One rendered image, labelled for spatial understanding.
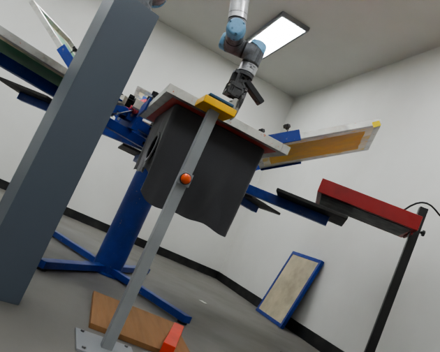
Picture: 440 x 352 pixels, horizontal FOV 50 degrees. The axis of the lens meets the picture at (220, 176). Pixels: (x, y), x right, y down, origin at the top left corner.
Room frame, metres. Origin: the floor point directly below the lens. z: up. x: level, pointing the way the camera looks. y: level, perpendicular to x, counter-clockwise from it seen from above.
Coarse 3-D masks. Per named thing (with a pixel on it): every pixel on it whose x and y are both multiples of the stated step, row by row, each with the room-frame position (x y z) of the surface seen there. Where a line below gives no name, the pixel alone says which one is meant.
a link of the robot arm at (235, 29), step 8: (232, 0) 1.76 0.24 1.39; (240, 0) 1.74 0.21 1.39; (248, 0) 1.76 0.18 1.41; (232, 8) 1.75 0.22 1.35; (240, 8) 1.74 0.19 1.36; (232, 16) 1.75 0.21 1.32; (240, 16) 1.74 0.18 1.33; (232, 24) 1.72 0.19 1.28; (240, 24) 1.72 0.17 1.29; (232, 32) 1.72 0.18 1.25; (240, 32) 1.72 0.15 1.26; (232, 40) 1.77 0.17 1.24; (240, 40) 1.78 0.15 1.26
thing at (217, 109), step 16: (208, 96) 1.62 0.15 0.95; (208, 112) 1.67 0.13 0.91; (224, 112) 1.65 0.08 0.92; (208, 128) 1.67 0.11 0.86; (192, 144) 1.70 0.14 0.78; (192, 160) 1.67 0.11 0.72; (192, 176) 1.67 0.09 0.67; (176, 192) 1.67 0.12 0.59; (176, 208) 1.68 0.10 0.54; (160, 224) 1.67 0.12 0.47; (160, 240) 1.68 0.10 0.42; (144, 256) 1.67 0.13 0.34; (144, 272) 1.68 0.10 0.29; (128, 288) 1.67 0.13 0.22; (128, 304) 1.67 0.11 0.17; (112, 320) 1.68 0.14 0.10; (80, 336) 1.69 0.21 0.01; (96, 336) 1.77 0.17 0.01; (112, 336) 1.67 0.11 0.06
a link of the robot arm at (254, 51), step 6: (252, 42) 1.88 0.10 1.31; (258, 42) 1.87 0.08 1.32; (246, 48) 1.87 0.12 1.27; (252, 48) 1.87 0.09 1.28; (258, 48) 1.87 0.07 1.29; (264, 48) 1.88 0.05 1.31; (246, 54) 1.88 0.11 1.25; (252, 54) 1.87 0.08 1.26; (258, 54) 1.87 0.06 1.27; (246, 60) 1.87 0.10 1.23; (252, 60) 1.87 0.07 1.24; (258, 60) 1.88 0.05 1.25
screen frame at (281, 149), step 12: (156, 96) 2.08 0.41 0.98; (168, 96) 1.88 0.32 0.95; (180, 96) 1.83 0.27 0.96; (192, 96) 1.84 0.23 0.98; (156, 108) 2.19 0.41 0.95; (228, 120) 1.89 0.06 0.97; (240, 132) 1.93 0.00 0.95; (252, 132) 1.92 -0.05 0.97; (264, 144) 1.96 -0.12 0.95; (276, 144) 1.95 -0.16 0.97; (264, 156) 2.20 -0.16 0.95
